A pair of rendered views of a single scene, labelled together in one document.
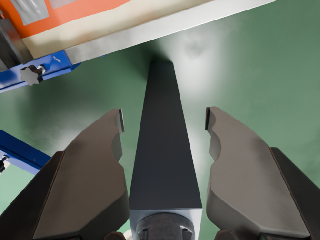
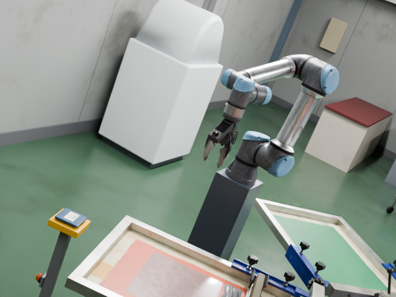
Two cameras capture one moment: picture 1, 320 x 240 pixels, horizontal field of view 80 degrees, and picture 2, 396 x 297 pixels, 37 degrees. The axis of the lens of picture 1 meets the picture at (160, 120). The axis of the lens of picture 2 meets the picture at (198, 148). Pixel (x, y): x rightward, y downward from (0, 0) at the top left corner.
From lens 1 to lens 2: 224 cm
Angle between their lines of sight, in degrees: 43
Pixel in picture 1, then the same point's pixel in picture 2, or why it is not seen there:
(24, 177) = (326, 276)
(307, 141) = (49, 214)
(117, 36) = (201, 252)
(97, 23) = (205, 267)
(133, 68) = not seen: outside the picture
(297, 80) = (18, 264)
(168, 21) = (174, 240)
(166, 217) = (234, 177)
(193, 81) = not seen: outside the picture
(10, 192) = (349, 280)
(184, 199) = (221, 180)
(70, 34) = (223, 275)
